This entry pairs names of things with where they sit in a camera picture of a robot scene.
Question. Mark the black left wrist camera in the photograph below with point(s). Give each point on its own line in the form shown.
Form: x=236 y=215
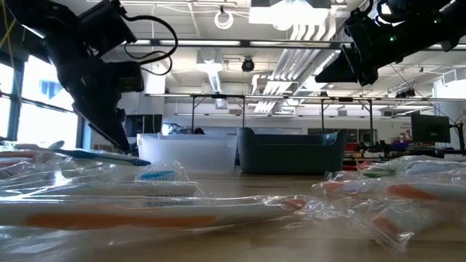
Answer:
x=127 y=76

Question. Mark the black monitor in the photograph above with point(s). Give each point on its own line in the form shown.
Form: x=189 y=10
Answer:
x=431 y=127
x=143 y=125

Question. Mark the grey-blue plastic bin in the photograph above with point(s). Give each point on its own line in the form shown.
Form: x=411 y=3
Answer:
x=291 y=156

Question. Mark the black overhead camera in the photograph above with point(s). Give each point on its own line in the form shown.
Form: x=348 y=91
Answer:
x=248 y=65

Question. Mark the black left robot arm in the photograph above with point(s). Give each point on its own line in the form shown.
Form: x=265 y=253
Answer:
x=36 y=22

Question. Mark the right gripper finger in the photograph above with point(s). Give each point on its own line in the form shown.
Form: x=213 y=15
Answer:
x=342 y=71

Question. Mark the white ceiling light panel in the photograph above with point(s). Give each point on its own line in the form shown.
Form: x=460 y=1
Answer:
x=287 y=14

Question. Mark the clear frosted plastic bin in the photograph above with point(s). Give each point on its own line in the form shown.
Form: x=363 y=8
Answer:
x=182 y=153

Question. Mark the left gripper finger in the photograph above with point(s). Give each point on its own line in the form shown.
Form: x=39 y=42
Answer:
x=105 y=123

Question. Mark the black background rig frame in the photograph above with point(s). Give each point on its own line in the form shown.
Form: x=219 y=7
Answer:
x=346 y=99
x=218 y=96

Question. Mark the black aluminium frame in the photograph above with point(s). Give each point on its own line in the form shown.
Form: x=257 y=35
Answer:
x=291 y=44

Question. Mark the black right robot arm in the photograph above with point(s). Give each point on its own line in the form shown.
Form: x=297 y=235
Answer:
x=429 y=32

